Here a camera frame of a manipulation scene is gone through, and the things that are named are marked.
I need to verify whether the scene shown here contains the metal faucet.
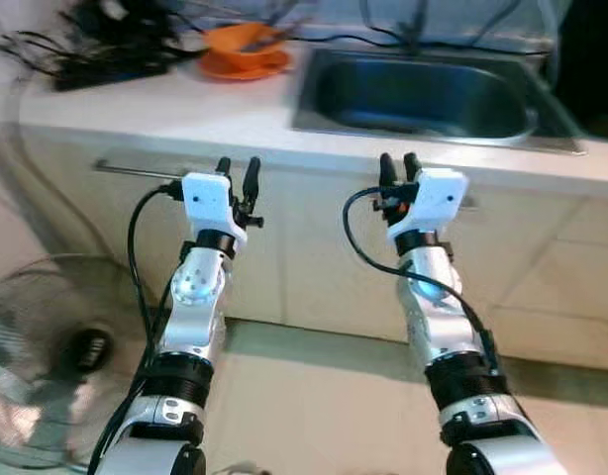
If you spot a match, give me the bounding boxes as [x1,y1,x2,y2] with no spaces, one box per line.
[405,0,431,56]

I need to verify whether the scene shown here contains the black charger with white label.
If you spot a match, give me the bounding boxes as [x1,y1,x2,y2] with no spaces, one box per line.
[64,0,191,60]

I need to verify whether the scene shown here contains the floor fan with wire grille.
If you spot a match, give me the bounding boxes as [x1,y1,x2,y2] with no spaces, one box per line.
[0,254,154,472]

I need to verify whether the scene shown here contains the white kitchen cabinet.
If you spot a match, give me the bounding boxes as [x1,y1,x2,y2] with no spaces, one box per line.
[0,127,608,373]

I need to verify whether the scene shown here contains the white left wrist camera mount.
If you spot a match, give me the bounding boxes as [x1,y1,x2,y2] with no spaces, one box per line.
[181,172,249,248]

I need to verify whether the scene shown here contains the stainless steel sink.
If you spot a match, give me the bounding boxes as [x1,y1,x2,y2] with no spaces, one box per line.
[291,47,586,155]

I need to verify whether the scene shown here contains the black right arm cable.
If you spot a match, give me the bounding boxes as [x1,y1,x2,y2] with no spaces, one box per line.
[343,185,505,382]

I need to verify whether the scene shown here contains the black cable along counter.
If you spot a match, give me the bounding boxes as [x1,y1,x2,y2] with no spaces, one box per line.
[284,33,548,58]

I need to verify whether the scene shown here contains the black appliance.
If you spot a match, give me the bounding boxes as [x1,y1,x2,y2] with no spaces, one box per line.
[556,0,608,142]

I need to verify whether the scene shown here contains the orange plate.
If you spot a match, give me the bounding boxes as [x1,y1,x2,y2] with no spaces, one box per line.
[196,49,292,83]

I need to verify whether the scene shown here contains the orange bowl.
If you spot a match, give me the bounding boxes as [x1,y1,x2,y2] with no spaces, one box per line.
[203,22,286,70]

